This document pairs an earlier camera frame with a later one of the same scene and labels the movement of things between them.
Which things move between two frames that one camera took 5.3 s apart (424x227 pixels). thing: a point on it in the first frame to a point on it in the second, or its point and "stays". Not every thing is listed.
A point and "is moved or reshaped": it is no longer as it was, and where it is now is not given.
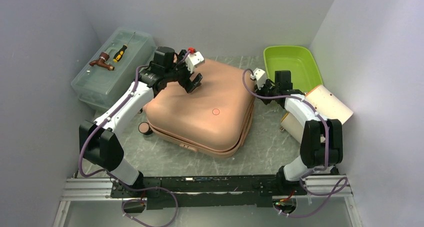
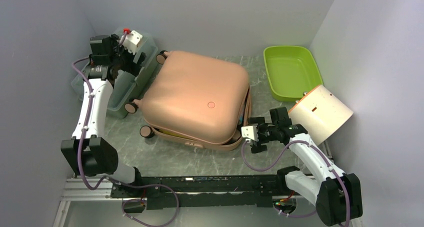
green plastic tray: [299, 60] stays
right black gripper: [260, 91] to [261, 121]
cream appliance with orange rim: [324, 103] stays
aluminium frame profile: [334, 186] stays
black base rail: [187, 192] stays
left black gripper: [189, 85] to [132, 67]
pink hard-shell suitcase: [211, 120] is moved or reshaped
